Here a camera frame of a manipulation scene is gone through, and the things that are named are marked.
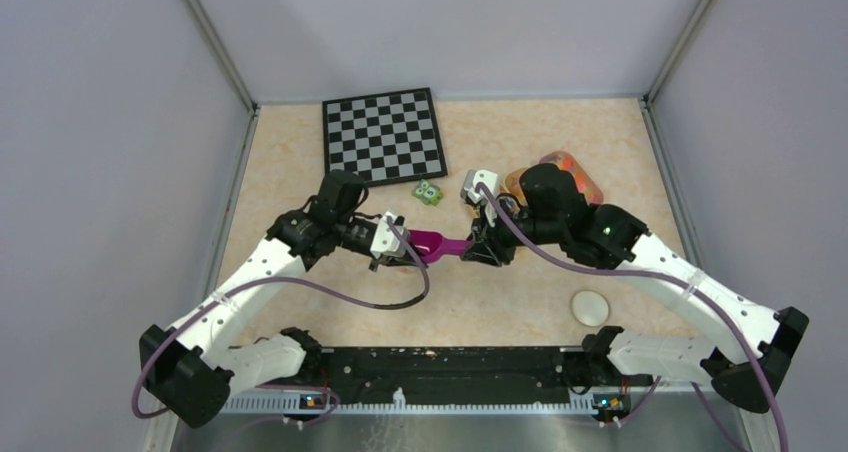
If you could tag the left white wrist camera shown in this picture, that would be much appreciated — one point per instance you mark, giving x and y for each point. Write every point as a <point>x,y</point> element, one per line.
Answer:
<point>388,237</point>

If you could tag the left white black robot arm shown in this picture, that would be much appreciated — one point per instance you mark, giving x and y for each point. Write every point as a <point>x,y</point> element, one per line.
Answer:
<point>193,367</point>

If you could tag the white round lid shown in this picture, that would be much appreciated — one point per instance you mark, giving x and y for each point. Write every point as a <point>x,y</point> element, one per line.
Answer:
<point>590,308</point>

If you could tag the magenta plastic scoop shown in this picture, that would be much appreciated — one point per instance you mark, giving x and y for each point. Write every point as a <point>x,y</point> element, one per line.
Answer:
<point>433,246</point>

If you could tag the black white chessboard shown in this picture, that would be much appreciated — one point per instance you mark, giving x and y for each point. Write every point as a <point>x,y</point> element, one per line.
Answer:
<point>384,138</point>

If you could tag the tray with mixed colourful candies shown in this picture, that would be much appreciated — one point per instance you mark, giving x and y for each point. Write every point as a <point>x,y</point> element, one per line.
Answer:
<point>584,183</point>

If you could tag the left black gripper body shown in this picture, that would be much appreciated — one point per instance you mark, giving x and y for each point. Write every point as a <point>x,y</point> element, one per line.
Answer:
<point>352,236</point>

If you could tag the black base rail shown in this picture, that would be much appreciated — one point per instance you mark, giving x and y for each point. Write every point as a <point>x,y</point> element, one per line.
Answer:
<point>461,375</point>

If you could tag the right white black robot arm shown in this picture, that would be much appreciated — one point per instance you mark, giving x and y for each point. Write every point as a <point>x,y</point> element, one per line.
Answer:
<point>742,350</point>

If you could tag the green owl toy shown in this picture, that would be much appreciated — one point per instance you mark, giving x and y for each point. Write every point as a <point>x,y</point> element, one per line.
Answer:
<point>428,193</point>

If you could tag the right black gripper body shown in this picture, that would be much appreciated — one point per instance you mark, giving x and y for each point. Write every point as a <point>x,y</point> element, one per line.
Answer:
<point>541,230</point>

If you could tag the tray with yellow gummy candies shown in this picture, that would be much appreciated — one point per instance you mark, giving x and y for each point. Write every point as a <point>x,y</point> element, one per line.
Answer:
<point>511,185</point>

